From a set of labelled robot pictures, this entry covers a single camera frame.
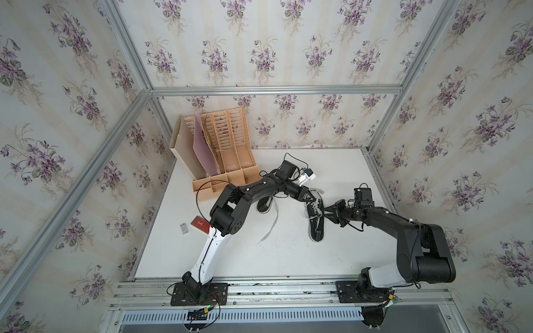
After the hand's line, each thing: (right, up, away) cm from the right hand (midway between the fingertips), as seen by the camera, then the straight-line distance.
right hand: (325, 210), depth 90 cm
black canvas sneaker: (-4, -1, +1) cm, 5 cm away
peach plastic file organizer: (-48, +38, +24) cm, 65 cm away
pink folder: (-54, +26, -2) cm, 60 cm away
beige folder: (-62, +28, -4) cm, 68 cm away
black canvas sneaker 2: (-27, +1, +1) cm, 27 cm away
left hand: (-5, +4, -1) cm, 6 cm away
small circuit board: (-49, -33, -18) cm, 62 cm away
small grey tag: (-62, -8, -2) cm, 62 cm away
